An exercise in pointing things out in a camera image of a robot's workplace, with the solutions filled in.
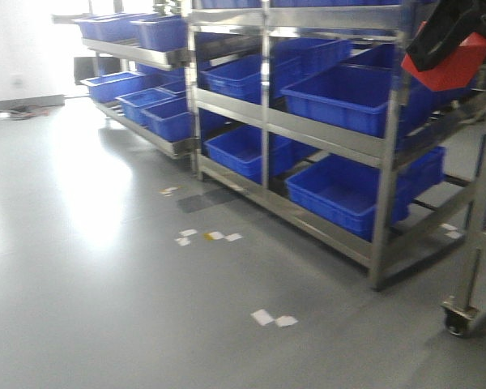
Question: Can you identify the black gripper finger view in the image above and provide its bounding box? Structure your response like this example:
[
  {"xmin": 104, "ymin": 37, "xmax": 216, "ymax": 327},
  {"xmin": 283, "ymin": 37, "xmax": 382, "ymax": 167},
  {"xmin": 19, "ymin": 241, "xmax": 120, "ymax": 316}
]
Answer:
[{"xmin": 406, "ymin": 0, "xmax": 486, "ymax": 71}]

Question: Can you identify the red cube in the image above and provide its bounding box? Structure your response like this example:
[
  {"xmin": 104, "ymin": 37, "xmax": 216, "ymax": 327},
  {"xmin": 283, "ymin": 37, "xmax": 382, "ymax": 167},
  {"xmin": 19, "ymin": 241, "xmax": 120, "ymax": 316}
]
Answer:
[{"xmin": 401, "ymin": 32, "xmax": 486, "ymax": 92}]

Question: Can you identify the steel shelving rack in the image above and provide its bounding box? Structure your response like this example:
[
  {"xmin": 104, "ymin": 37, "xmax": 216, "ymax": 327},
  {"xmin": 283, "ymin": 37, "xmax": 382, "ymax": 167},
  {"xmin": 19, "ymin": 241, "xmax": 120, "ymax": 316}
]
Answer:
[{"xmin": 182, "ymin": 1, "xmax": 486, "ymax": 290}]

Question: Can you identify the caster wheel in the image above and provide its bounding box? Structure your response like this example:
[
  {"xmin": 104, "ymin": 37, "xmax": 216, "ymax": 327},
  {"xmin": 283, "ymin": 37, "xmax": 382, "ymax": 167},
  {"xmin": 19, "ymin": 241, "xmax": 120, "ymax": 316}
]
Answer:
[{"xmin": 441, "ymin": 296, "xmax": 479, "ymax": 338}]

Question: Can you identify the steel flow rack left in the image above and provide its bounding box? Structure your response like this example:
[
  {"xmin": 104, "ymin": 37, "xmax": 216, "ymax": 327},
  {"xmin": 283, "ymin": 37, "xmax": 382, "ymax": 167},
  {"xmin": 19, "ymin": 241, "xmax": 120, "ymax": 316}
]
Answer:
[{"xmin": 52, "ymin": 12, "xmax": 194, "ymax": 159}]

